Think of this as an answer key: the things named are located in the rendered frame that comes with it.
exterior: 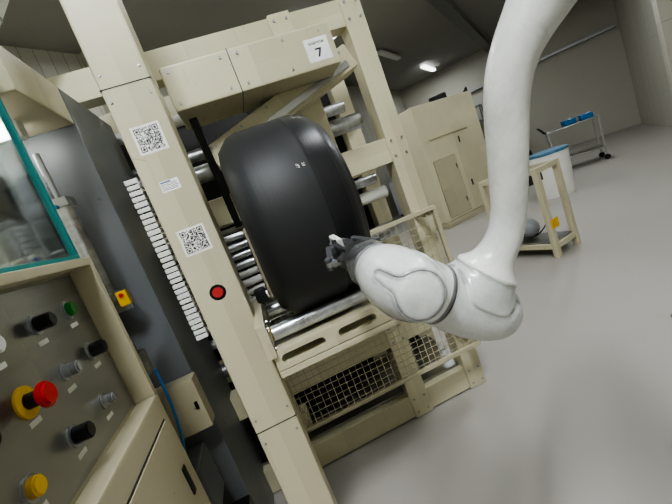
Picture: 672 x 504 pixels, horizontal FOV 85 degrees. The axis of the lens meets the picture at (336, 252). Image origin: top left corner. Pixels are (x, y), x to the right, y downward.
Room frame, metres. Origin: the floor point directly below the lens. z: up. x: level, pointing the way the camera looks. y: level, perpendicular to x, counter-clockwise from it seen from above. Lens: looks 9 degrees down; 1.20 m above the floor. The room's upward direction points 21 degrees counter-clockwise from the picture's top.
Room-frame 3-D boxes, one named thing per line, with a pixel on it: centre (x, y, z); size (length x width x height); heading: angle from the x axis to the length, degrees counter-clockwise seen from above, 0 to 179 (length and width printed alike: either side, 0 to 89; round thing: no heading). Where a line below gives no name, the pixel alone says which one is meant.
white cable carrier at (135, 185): (1.05, 0.44, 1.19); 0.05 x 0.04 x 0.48; 11
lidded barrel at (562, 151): (5.34, -3.41, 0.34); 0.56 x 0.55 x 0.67; 145
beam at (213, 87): (1.48, 0.06, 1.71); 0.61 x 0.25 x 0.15; 101
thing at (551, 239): (3.35, -1.81, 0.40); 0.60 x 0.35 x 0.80; 26
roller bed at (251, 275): (1.49, 0.41, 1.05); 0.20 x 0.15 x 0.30; 101
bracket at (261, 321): (1.13, 0.29, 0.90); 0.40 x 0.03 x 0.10; 11
